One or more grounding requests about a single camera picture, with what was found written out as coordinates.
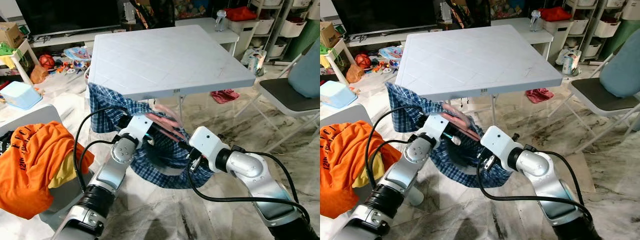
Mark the pink clothes hanger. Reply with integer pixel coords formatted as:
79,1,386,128
440,102,482,142
145,104,187,144

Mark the blue plaid shirt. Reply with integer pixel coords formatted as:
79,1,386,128
385,82,513,189
87,82,217,190

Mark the orange t-shirt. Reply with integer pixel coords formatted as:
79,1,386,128
320,120,385,220
0,120,96,221

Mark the grey folding table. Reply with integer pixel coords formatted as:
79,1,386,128
394,24,564,123
87,24,257,123

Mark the yellow shirt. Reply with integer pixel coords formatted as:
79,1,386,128
47,149,82,190
352,152,383,190

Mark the colourful baby bouncer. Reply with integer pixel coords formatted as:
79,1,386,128
63,46,94,71
378,46,405,70

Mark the grey white folding chair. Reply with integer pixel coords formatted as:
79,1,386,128
546,42,640,154
233,42,321,154

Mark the orange bag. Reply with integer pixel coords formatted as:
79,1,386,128
30,65,50,85
346,64,366,84

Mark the printed plastic packet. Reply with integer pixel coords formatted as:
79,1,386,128
561,49,582,77
247,49,268,77

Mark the white child's chair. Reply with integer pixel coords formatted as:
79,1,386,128
0,102,96,232
320,102,426,221

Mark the light blue plastic box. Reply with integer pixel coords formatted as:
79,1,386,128
320,81,359,109
0,81,44,111

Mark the clear spray bottle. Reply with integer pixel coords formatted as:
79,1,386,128
529,9,543,32
215,9,229,32

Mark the small white shelf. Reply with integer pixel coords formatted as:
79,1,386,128
320,38,357,88
0,38,42,90

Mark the black television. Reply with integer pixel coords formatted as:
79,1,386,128
15,0,124,37
331,0,438,36

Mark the white storage bin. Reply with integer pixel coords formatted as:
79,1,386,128
267,40,289,59
279,16,308,39
552,17,590,37
239,17,277,37
593,16,622,39
582,40,603,59

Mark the light blue cushion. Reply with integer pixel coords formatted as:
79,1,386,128
599,42,640,99
287,42,321,99

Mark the bright red folded cloth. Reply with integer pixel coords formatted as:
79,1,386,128
539,6,573,22
224,6,259,22

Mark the black printed shirt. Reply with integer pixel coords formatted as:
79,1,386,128
0,131,15,156

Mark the brown cardboard box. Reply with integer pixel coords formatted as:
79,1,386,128
0,21,26,50
320,21,342,49

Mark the green laundry basket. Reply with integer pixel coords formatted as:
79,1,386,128
285,19,321,62
599,19,640,62

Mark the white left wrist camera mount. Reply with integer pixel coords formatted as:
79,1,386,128
419,113,451,147
118,113,155,147

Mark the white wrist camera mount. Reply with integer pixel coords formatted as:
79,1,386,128
480,125,521,172
419,113,451,147
118,113,155,147
188,126,232,174

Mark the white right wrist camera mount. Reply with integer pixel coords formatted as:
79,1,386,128
188,126,232,174
480,125,521,172

